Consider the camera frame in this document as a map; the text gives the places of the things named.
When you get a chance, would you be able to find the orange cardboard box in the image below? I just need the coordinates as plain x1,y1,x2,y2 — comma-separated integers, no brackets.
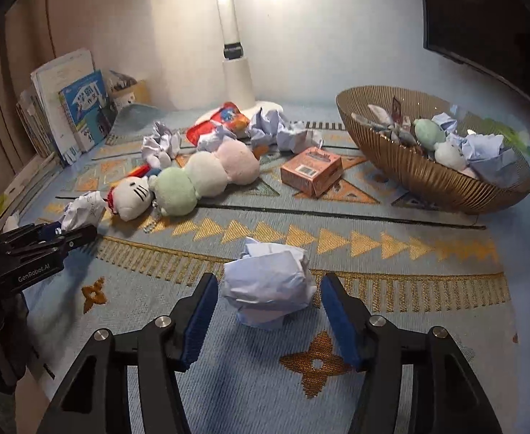
280,146,345,199

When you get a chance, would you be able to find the small green white plush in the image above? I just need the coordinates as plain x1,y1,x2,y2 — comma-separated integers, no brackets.
413,118,469,171

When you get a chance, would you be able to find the beige curtain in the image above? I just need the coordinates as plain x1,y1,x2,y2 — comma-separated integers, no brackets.
0,0,55,177

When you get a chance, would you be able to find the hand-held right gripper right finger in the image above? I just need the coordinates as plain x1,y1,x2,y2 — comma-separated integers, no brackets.
320,272,504,434

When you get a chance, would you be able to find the gold wire basket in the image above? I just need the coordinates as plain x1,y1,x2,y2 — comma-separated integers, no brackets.
336,86,530,215

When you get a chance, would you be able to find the red snack bag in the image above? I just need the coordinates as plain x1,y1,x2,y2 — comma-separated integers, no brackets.
186,102,251,145

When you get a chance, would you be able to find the white kitty plush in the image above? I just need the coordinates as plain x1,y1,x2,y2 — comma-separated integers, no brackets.
107,165,162,221

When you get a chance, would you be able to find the blue book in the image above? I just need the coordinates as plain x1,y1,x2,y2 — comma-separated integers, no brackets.
58,70,112,153

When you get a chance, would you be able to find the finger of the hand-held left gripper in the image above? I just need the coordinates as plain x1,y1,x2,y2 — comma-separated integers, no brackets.
18,225,99,263
0,221,64,251

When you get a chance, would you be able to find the flat white book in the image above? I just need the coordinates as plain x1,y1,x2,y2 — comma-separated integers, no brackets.
0,154,67,231

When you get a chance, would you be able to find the pastel caterpillar plush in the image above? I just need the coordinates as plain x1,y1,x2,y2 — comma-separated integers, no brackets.
143,139,261,235

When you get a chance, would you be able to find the green white packet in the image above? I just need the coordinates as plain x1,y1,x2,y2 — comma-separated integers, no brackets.
473,115,530,150

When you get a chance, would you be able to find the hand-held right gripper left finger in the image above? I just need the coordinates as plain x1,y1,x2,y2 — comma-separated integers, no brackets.
34,272,221,434

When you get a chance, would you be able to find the small cardboard box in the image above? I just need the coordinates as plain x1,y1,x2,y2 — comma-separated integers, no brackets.
107,70,150,114

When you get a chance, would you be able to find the blue patterned mat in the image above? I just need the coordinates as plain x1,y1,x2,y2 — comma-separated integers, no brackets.
21,102,530,434

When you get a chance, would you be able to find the black monitor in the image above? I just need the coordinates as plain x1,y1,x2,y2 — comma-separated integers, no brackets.
418,0,530,95

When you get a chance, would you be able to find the stack of white books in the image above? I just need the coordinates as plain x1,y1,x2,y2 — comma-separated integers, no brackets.
16,47,96,163

